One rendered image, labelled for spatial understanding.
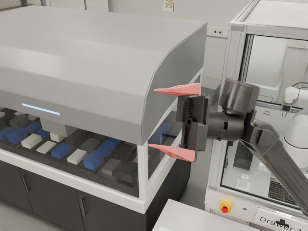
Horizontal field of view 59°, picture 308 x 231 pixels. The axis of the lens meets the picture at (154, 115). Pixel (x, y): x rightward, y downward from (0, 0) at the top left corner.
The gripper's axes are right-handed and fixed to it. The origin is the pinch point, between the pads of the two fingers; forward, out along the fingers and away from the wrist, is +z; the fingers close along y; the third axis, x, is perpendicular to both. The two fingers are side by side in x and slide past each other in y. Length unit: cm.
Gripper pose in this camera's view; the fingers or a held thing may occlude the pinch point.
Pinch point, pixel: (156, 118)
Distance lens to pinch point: 48.0
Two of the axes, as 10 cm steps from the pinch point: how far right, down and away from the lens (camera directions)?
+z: -8.4, -1.1, -5.3
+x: -5.3, -0.2, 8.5
